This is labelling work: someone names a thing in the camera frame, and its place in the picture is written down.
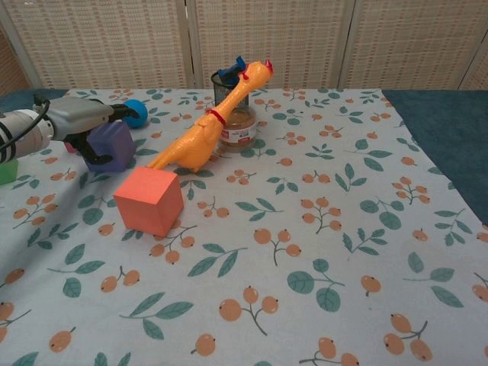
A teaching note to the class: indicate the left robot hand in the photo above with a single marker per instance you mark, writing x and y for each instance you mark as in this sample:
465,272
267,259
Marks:
78,114

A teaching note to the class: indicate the purple foam cube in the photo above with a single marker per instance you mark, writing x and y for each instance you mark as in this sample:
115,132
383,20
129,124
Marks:
114,148

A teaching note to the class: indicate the green foam cube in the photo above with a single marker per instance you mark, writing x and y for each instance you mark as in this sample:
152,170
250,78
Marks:
7,171

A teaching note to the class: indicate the orange foam cube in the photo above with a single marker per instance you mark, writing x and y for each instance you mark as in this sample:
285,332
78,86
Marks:
148,202

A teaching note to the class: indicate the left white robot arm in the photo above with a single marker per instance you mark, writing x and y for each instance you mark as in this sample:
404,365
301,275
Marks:
21,133

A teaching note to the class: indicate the pink foam cube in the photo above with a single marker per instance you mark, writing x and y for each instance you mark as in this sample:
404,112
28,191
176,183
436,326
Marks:
70,148

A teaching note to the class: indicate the blue ball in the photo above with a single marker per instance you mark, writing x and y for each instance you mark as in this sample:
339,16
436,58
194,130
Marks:
141,112

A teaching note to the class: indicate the woven folding screen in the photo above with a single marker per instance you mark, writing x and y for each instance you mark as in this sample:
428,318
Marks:
114,42

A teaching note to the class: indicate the yellow rubber chicken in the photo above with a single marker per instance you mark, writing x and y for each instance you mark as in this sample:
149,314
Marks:
194,145

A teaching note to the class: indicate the black mesh pen holder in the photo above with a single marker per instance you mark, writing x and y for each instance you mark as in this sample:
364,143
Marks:
221,93

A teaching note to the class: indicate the blue tool in holder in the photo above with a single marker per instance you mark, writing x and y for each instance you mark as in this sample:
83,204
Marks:
230,72

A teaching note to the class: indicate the glass jar with label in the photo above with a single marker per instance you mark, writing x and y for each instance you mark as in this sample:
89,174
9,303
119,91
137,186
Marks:
240,131

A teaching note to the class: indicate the floral tablecloth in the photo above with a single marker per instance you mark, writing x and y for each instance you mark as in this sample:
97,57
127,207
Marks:
267,248

